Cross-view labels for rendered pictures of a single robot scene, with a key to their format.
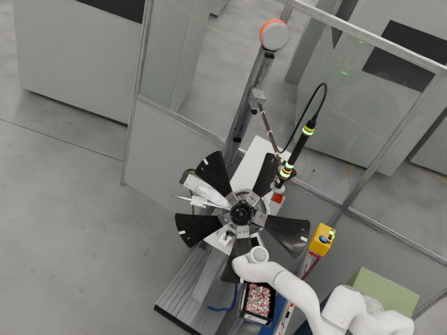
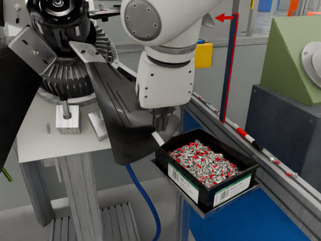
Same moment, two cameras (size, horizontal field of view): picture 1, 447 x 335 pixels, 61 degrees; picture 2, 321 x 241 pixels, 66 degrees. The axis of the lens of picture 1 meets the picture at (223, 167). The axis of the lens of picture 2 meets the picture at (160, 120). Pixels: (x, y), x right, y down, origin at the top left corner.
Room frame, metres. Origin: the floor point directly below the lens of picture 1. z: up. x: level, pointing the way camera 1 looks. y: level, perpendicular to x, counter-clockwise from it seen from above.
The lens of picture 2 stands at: (0.77, -0.07, 1.24)
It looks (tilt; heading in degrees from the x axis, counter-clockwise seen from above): 27 degrees down; 330
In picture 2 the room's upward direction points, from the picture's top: straight up
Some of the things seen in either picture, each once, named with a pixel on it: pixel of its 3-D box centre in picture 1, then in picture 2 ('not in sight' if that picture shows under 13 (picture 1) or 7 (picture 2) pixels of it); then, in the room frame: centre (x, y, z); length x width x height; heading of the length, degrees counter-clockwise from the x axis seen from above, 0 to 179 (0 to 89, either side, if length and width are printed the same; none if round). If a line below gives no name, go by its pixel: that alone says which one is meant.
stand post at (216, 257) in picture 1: (210, 270); (86, 218); (1.50, -0.16, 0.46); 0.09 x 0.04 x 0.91; 77
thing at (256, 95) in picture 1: (256, 98); not in sight; (1.95, -0.04, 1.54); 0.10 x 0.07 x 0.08; 22
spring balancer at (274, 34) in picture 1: (274, 34); not in sight; (2.04, 0.00, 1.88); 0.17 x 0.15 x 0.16; 77
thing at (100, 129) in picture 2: not in sight; (103, 124); (1.38, -0.24, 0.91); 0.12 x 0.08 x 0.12; 167
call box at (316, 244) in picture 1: (321, 239); (191, 54); (1.58, -0.69, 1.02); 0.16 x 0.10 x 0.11; 167
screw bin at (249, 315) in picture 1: (258, 300); (202, 163); (1.16, -0.43, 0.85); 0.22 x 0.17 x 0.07; 3
